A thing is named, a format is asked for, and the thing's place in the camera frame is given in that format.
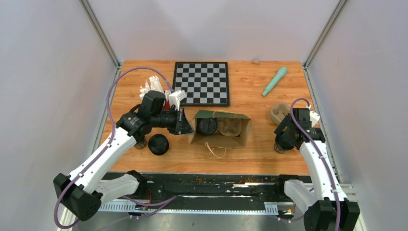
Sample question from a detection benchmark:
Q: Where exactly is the green paper bag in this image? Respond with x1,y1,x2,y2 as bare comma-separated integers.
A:
188,110,252,154

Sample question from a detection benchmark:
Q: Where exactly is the black cup stack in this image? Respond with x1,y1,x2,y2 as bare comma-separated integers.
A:
133,137,147,149

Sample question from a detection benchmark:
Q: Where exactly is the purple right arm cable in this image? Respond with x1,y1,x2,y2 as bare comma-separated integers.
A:
276,98,342,231

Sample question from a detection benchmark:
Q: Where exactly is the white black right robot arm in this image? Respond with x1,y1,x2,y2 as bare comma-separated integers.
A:
274,108,360,231

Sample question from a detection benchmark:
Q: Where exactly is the mint green handle tool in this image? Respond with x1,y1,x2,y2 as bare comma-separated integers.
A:
261,67,287,97

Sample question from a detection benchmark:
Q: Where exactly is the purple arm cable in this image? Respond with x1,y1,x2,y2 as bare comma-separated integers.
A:
53,66,178,230
276,98,342,231

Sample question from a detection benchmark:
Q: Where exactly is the black lid stack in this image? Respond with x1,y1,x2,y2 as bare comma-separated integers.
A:
148,134,169,155

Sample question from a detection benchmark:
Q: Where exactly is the cardboard cup carrier tray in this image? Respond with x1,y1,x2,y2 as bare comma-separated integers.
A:
269,103,290,125

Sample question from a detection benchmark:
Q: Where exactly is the clear brown plastic cup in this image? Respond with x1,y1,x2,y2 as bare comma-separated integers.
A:
273,143,287,154

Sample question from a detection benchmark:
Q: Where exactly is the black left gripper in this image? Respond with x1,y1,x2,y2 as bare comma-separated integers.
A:
152,106,196,135

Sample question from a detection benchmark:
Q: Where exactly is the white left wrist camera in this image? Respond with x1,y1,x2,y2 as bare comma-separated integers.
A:
168,90,187,110

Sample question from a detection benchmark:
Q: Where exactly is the black white chessboard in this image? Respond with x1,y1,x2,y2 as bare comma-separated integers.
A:
173,62,230,106

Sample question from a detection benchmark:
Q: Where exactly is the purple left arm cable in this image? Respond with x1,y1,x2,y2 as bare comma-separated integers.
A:
53,66,178,230

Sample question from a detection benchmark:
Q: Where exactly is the small brown wood block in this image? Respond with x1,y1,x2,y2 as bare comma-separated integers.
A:
251,59,261,65

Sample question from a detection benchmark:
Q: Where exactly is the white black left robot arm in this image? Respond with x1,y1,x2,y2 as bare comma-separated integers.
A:
53,90,195,222

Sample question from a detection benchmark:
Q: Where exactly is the white wrapped straws bundle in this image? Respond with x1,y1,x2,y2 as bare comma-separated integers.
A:
139,76,172,100

